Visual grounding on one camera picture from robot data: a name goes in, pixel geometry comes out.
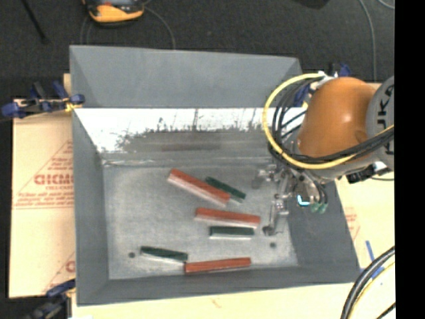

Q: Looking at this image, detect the grey metal bin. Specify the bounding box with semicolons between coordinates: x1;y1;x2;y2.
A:
68;45;362;305

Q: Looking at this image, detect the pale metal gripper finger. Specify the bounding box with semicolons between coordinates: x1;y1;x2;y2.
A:
264;194;290;236
251;167;278;189

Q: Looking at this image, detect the black cylinder on white bracket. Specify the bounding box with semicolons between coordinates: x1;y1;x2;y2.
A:
345;161;389;185

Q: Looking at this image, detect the red-brown flat block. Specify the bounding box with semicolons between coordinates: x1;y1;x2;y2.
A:
183;257;252;275
167;168;232;209
193;207;262;229

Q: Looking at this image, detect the dark green flat block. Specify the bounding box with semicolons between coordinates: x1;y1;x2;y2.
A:
139;245;189;264
205;176;248;204
209;225;256;241

